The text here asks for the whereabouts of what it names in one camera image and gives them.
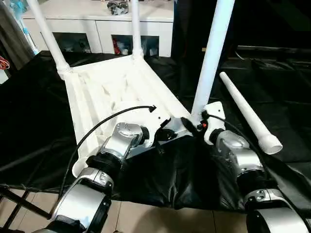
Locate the white plastic table leg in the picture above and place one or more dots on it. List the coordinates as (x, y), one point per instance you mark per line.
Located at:
(211, 60)
(136, 29)
(243, 104)
(48, 36)

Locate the white plastic table top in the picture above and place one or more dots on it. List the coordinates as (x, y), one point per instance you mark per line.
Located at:
(109, 80)

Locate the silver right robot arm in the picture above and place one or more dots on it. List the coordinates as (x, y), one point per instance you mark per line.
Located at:
(233, 145)

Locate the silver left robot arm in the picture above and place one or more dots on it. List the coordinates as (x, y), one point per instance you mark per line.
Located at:
(121, 140)

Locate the long black bar device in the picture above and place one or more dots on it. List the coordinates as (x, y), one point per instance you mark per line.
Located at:
(274, 49)

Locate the white glass-door cabinet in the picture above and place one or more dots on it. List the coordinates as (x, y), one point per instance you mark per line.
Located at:
(97, 26)

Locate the black mat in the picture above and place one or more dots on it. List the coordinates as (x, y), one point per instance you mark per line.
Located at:
(36, 109)

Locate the dark grey bundle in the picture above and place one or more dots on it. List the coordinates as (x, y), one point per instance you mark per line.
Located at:
(117, 6)

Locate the white blue patterned roll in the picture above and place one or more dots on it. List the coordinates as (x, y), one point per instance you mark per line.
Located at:
(26, 36)

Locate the white storage box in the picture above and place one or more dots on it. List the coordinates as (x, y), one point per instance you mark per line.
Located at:
(3, 76)

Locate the red clothes hangers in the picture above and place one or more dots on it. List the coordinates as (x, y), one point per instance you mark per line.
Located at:
(4, 63)

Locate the grey curtain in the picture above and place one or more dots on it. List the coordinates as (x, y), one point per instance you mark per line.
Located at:
(14, 36)

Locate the black folding frame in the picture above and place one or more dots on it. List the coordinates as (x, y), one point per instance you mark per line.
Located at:
(22, 201)

